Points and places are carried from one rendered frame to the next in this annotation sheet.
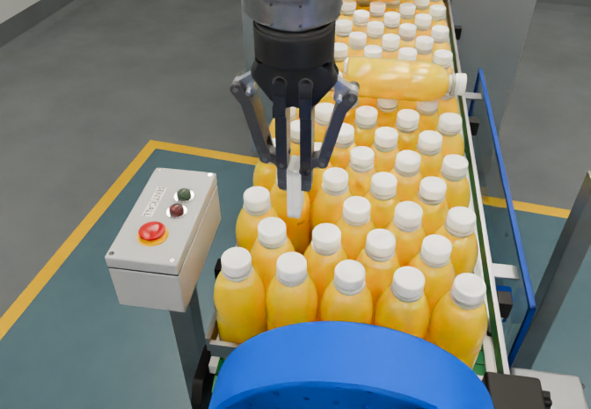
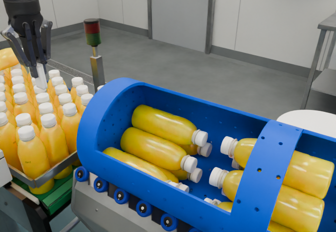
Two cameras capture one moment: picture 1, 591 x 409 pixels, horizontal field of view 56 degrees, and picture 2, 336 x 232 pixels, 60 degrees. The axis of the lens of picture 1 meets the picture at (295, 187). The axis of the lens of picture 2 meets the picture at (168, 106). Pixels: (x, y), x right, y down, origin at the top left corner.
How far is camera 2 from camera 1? 0.53 m
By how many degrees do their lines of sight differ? 54
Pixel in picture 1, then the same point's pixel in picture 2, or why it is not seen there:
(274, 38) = (26, 1)
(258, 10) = not seen: outside the picture
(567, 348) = not seen: hidden behind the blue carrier
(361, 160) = (22, 87)
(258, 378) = (103, 109)
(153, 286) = not seen: outside the picture
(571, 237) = (99, 82)
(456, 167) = (56, 72)
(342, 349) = (115, 85)
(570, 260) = not seen: hidden behind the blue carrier
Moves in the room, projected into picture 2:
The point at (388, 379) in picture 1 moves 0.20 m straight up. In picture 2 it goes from (131, 82) to (126, 1)
